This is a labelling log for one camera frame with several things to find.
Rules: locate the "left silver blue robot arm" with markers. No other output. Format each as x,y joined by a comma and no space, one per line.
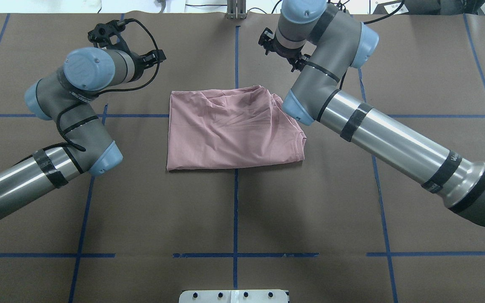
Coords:
85,146

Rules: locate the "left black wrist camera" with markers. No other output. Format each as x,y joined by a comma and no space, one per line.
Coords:
108,35

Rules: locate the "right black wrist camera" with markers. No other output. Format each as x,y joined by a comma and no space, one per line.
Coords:
266,40

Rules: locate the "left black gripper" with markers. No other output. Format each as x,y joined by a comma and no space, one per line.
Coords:
139,70

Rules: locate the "aluminium frame post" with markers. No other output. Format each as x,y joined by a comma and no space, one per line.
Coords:
236,10

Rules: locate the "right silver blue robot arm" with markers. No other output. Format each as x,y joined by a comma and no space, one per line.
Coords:
323,42

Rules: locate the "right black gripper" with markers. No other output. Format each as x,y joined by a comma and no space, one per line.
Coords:
285,51

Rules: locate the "black box with label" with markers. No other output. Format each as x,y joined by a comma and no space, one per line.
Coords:
410,7

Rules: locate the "white pedestal column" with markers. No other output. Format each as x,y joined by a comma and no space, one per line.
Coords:
235,296

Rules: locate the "pink snoopy t-shirt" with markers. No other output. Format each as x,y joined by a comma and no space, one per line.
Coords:
230,129

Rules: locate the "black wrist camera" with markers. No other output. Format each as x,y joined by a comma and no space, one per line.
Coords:
108,35
266,40

